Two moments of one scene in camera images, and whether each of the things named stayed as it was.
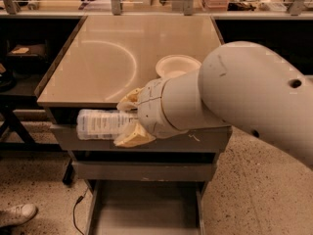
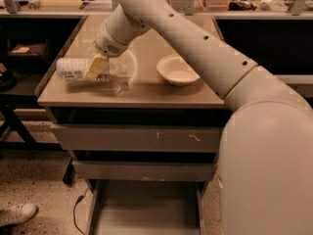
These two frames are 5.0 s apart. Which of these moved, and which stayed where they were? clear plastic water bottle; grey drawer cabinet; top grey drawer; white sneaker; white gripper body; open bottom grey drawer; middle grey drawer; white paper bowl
Moved: white gripper body; clear plastic water bottle
Stayed: open bottom grey drawer; middle grey drawer; white paper bowl; white sneaker; grey drawer cabinet; top grey drawer
